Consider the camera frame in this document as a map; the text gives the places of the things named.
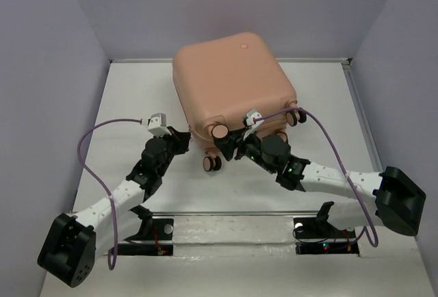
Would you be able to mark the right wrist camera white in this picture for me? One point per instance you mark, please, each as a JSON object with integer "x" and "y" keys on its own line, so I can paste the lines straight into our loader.
{"x": 252, "y": 122}

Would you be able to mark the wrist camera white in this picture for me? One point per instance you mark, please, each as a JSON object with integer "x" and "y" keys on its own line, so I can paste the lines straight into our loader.
{"x": 156, "y": 125}
{"x": 252, "y": 122}

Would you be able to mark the pink hard-shell suitcase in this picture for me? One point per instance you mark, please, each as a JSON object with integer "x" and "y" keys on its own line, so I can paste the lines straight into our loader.
{"x": 219, "y": 81}

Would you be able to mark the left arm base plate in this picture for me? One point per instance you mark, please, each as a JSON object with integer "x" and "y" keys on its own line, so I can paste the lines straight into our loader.
{"x": 152, "y": 237}

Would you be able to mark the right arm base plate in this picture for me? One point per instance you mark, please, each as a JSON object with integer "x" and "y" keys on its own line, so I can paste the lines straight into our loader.
{"x": 315, "y": 236}

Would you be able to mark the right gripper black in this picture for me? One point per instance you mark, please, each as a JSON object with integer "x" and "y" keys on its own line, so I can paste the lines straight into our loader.
{"x": 227, "y": 144}

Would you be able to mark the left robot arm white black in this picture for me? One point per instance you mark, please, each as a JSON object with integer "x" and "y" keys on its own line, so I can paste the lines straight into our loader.
{"x": 74, "y": 242}

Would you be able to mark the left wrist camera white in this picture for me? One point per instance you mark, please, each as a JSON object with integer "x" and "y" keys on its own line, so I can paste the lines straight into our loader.
{"x": 156, "y": 125}

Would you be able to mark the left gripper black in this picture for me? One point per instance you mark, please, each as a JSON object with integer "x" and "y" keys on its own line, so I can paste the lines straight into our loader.
{"x": 178, "y": 139}

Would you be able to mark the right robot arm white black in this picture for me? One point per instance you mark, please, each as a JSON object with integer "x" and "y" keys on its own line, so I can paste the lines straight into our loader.
{"x": 388, "y": 198}

